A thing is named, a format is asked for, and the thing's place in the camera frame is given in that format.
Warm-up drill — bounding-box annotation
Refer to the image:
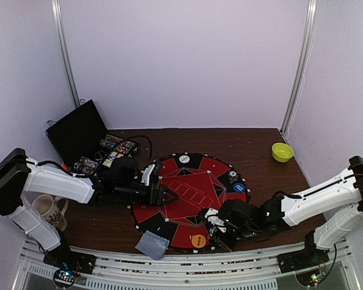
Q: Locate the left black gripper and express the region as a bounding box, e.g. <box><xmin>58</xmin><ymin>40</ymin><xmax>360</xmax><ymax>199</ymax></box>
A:
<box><xmin>115</xmin><ymin>182</ymin><xmax>178</xmax><ymax>207</ymax></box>

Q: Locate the orange big blind button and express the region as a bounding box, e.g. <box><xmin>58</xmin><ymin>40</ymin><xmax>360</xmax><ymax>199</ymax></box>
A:
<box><xmin>191</xmin><ymin>234</ymin><xmax>207</xmax><ymax>248</ymax></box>

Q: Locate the white dealer button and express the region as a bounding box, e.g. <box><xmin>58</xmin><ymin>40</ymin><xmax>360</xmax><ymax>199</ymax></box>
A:
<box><xmin>179</xmin><ymin>155</ymin><xmax>191</xmax><ymax>164</ymax></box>

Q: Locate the blue small blind button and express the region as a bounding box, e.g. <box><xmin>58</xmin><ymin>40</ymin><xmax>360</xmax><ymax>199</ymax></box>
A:
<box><xmin>233</xmin><ymin>182</ymin><xmax>246</xmax><ymax>193</ymax></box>

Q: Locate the grey playing card deck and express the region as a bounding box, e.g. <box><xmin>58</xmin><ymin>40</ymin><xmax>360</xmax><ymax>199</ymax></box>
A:
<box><xmin>135</xmin><ymin>230</ymin><xmax>170</xmax><ymax>260</ymax></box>

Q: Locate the black white poker chip stack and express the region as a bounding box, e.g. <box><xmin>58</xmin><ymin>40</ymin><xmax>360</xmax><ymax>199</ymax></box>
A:
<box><xmin>228</xmin><ymin>170</ymin><xmax>238</xmax><ymax>181</ymax></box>

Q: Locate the black poker chip case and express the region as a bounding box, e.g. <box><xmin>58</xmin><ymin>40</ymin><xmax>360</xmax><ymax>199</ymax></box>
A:
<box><xmin>46</xmin><ymin>100</ymin><xmax>140</xmax><ymax>174</ymax></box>

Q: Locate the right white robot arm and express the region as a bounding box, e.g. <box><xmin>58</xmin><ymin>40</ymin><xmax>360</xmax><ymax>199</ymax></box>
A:
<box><xmin>202</xmin><ymin>156</ymin><xmax>363</xmax><ymax>267</ymax></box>

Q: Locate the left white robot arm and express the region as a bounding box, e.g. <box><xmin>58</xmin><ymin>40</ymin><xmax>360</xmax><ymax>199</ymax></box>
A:
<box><xmin>0</xmin><ymin>148</ymin><xmax>178</xmax><ymax>268</ymax></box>

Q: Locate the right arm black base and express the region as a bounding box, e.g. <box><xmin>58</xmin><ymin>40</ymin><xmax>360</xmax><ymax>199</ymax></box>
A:
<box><xmin>276</xmin><ymin>248</ymin><xmax>329</xmax><ymax>273</ymax></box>

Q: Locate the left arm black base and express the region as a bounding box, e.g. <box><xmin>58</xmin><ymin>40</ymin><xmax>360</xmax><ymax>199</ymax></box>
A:
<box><xmin>43</xmin><ymin>247</ymin><xmax>96</xmax><ymax>274</ymax></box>

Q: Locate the round red black poker mat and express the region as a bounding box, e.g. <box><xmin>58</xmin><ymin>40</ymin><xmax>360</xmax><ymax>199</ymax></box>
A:
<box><xmin>131</xmin><ymin>152</ymin><xmax>250</xmax><ymax>252</ymax></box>

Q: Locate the yellow green plastic bowl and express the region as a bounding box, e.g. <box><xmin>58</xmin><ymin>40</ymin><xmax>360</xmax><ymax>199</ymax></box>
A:
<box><xmin>272</xmin><ymin>143</ymin><xmax>295</xmax><ymax>163</ymax></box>

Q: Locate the white floral ceramic mug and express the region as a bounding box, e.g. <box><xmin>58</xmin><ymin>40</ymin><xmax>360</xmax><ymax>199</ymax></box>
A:
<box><xmin>31</xmin><ymin>194</ymin><xmax>69</xmax><ymax>231</ymax></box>

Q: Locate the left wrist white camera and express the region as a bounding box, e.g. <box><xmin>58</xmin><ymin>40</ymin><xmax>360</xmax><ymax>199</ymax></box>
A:
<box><xmin>141</xmin><ymin>161</ymin><xmax>163</xmax><ymax>186</ymax></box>

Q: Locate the wrist white camera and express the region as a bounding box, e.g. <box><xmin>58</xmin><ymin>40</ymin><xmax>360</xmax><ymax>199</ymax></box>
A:
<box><xmin>198</xmin><ymin>208</ymin><xmax>226</xmax><ymax>228</ymax></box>
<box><xmin>141</xmin><ymin>161</ymin><xmax>163</xmax><ymax>186</ymax></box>

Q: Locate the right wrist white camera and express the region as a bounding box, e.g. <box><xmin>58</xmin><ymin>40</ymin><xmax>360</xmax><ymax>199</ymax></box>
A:
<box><xmin>198</xmin><ymin>208</ymin><xmax>226</xmax><ymax>228</ymax></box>

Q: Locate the aluminium front rail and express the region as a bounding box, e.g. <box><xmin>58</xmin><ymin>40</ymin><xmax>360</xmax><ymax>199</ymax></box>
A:
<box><xmin>9</xmin><ymin>238</ymin><xmax>363</xmax><ymax>289</ymax></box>

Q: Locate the right aluminium frame post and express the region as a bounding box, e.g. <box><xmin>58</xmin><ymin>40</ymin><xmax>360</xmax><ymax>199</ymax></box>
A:
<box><xmin>280</xmin><ymin>0</ymin><xmax>318</xmax><ymax>135</ymax></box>

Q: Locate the aluminium frame post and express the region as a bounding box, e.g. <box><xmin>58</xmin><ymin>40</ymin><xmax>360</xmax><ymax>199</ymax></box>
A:
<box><xmin>51</xmin><ymin>0</ymin><xmax>80</xmax><ymax>108</ymax></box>
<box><xmin>280</xmin><ymin>0</ymin><xmax>318</xmax><ymax>135</ymax></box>

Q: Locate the left aluminium frame post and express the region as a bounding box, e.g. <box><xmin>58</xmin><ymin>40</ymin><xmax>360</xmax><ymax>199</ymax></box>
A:
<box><xmin>51</xmin><ymin>0</ymin><xmax>80</xmax><ymax>108</ymax></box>

